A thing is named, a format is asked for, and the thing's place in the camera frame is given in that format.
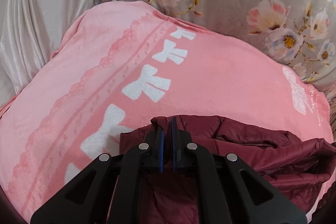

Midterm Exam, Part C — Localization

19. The maroon puffer jacket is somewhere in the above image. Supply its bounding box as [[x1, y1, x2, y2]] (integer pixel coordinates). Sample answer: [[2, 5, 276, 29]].
[[119, 114, 336, 224]]

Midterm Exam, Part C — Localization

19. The pink bow-print blanket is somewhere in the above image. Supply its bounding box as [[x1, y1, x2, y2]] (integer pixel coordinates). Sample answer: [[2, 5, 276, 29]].
[[0, 0, 335, 224]]

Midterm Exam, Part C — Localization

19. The brown braided cord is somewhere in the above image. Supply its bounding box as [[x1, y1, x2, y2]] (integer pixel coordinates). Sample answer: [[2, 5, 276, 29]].
[[311, 182, 336, 224]]

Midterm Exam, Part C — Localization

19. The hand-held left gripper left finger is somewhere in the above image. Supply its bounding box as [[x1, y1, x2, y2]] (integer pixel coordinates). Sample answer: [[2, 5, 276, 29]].
[[30, 124, 165, 224]]

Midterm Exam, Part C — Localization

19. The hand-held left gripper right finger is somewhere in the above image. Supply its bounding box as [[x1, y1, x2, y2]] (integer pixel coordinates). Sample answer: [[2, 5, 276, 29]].
[[171, 117, 307, 224]]

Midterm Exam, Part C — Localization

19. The white satin curtain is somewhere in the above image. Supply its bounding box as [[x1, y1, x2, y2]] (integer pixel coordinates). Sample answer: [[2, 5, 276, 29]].
[[0, 0, 105, 109]]

